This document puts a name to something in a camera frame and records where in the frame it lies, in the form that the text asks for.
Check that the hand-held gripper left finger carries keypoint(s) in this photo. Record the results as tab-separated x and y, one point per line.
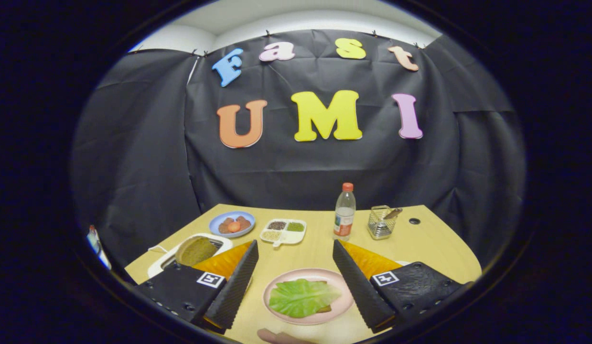
233	286

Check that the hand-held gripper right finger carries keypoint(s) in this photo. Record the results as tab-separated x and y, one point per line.
355	282

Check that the brown toasted bread slice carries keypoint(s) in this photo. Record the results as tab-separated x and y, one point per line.
195	251

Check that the green lettuce leaf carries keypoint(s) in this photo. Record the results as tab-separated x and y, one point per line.
300	298

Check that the dark brown bread slice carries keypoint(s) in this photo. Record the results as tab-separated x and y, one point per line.
325	309

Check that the blue plate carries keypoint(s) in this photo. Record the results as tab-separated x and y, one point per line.
232	235

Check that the pink plate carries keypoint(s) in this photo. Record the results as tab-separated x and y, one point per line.
300	274

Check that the clear water bottle red cap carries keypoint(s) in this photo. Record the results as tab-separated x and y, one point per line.
344	224

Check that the orange round food piece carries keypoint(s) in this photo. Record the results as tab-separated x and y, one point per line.
234	227

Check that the reddish meat pieces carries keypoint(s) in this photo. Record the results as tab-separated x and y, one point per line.
245	222

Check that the white divided seasoning tray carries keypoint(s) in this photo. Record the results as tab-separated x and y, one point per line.
296	238

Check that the white toaster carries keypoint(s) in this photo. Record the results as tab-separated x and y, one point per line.
155	268

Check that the black backdrop cloth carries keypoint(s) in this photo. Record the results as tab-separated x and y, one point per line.
300	172

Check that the white and red object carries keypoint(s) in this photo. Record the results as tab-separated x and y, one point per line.
99	246

